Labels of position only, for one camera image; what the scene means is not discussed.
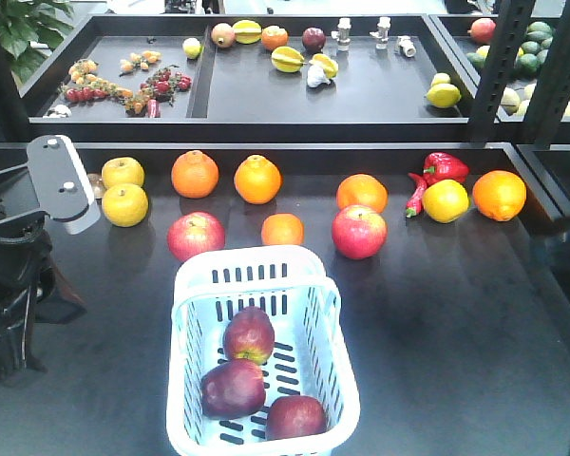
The yellow round fruit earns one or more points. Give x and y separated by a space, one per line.
446 201

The green potted plant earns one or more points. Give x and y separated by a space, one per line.
22 23

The small orange tangerine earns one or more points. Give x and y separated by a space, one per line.
282 229

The yellow starfruit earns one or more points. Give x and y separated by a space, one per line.
287 59

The white garlic bulb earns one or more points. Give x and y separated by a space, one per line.
317 77

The white plastic basket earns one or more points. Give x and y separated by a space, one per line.
290 284

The red yellow apple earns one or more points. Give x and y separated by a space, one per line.
249 335

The yellow lemon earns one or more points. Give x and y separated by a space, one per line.
444 95

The orange with knob middle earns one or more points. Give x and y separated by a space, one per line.
257 180

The bright red apple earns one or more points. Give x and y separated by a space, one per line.
295 416

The black upper fruit tray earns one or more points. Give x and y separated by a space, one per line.
378 94

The pink red apple left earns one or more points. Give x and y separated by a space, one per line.
195 233

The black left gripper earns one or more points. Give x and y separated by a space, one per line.
24 244

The orange with knob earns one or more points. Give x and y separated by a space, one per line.
257 180
194 175

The red bell pepper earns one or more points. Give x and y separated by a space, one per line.
440 166

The black shelf post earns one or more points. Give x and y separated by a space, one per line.
511 24

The round orange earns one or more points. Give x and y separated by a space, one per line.
362 189

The red chili pepper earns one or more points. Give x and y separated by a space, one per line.
414 206

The yellow pear upper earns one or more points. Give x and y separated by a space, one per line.
122 170

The pink red apple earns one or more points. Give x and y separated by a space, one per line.
195 233
359 232

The dark red plum apple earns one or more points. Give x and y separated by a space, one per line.
313 39

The large orange right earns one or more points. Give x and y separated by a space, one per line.
499 195

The yellow pear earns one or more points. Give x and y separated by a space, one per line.
125 204
122 170

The orange with knob left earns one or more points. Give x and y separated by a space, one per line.
194 175

